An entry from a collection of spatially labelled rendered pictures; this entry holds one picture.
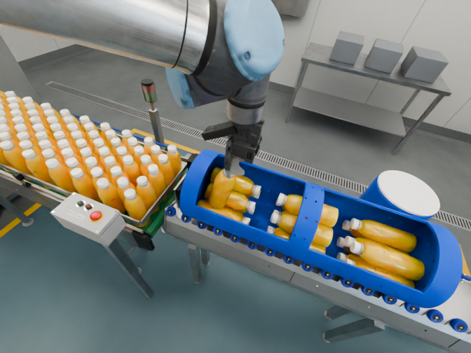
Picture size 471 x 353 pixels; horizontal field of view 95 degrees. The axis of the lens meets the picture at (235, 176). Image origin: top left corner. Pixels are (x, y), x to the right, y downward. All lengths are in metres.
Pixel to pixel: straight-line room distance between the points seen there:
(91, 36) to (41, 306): 2.00
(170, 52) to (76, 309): 1.90
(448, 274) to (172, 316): 1.52
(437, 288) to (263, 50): 0.80
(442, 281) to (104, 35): 0.92
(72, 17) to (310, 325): 1.91
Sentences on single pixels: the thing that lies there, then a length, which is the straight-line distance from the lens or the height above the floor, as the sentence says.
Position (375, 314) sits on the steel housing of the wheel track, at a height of 0.85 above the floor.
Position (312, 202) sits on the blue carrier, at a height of 1.23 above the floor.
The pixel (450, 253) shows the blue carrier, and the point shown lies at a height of 1.23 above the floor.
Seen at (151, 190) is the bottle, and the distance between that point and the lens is 0.96.
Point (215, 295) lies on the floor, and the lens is 1.83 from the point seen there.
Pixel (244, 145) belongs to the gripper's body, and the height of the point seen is 1.42.
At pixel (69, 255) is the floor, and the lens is 2.22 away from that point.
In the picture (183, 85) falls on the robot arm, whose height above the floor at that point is 1.62.
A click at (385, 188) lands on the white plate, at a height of 1.04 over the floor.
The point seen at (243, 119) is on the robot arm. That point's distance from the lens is 0.51.
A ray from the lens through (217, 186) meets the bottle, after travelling 0.73.
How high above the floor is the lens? 1.78
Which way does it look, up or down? 48 degrees down
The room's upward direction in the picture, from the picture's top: 8 degrees clockwise
